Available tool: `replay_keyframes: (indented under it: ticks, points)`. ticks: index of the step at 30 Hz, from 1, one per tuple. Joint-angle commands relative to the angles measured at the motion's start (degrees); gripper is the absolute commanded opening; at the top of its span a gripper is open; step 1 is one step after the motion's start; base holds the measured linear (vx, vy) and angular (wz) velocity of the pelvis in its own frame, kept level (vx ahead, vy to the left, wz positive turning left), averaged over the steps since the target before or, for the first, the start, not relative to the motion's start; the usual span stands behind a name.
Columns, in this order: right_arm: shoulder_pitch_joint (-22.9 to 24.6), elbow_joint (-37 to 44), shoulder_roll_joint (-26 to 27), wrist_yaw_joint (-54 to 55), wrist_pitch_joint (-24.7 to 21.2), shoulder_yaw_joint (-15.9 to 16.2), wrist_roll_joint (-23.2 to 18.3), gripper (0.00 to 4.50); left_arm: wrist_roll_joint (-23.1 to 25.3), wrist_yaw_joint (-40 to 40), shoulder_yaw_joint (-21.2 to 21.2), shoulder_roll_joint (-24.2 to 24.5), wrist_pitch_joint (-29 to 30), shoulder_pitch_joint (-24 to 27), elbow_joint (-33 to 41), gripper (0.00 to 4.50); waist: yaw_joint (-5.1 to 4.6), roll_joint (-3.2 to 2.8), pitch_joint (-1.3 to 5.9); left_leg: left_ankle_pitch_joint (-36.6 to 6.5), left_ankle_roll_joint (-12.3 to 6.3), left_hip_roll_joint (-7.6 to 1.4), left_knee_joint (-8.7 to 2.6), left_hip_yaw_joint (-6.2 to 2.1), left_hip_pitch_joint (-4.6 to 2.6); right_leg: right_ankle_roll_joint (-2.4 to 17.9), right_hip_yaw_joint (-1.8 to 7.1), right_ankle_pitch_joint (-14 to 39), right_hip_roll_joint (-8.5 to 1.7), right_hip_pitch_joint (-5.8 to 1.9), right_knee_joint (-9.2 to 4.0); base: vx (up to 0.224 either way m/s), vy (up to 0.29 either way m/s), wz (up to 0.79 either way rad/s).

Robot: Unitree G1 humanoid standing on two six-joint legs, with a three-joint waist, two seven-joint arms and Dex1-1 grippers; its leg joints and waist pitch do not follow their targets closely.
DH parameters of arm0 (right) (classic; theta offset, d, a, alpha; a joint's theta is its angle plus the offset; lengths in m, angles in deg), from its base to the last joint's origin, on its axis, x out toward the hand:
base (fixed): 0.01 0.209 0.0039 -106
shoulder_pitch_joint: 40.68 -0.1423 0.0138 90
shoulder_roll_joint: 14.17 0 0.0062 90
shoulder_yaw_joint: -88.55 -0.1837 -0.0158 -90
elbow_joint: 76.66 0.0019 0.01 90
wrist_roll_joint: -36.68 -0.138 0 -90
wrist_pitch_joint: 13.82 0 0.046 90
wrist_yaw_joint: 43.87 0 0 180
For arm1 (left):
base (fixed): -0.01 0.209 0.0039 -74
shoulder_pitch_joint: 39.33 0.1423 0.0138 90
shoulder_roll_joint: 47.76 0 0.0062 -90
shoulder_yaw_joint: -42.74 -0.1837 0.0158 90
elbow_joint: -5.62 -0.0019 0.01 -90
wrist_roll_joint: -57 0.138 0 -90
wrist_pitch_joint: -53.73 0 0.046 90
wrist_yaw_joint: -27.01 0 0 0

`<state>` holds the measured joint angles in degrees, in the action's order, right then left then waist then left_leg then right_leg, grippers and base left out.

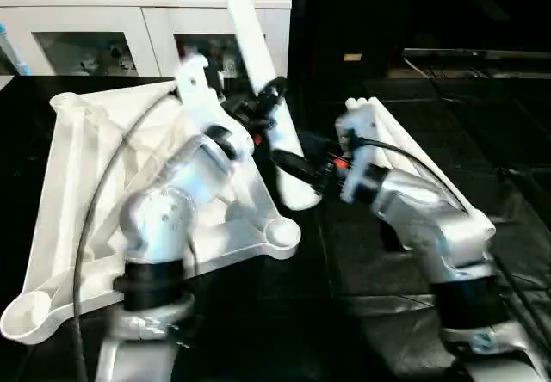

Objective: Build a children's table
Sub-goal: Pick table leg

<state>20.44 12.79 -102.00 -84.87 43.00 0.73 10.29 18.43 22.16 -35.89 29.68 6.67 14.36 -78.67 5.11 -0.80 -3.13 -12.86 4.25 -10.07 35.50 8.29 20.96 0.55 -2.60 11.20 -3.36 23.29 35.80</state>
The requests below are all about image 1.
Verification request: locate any white plastic table leg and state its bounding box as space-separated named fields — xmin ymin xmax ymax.
xmin=214 ymin=0 xmax=322 ymax=211
xmin=356 ymin=96 xmax=457 ymax=211
xmin=368 ymin=96 xmax=497 ymax=245
xmin=345 ymin=96 xmax=414 ymax=172

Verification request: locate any white plastic table top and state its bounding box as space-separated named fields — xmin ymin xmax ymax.
xmin=0 ymin=76 xmax=301 ymax=343

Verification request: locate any black mat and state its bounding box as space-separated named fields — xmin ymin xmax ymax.
xmin=0 ymin=74 xmax=551 ymax=382

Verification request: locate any white cabinet with glass doors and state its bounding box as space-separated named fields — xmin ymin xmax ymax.
xmin=0 ymin=0 xmax=292 ymax=77

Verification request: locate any long black bar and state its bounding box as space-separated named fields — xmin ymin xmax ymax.
xmin=402 ymin=47 xmax=551 ymax=61

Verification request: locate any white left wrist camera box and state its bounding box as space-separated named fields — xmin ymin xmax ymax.
xmin=176 ymin=52 xmax=256 ymax=159

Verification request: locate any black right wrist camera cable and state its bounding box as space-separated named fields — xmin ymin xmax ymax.
xmin=348 ymin=134 xmax=551 ymax=382

